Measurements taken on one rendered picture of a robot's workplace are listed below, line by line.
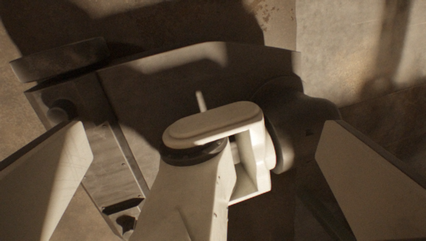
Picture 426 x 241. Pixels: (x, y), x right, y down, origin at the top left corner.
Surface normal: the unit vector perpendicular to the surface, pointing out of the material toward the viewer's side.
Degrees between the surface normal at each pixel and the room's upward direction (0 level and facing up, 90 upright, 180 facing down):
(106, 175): 0
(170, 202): 90
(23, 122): 0
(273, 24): 0
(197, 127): 90
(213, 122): 90
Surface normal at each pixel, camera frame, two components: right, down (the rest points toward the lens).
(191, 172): -0.21, -0.87
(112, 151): 0.24, 0.40
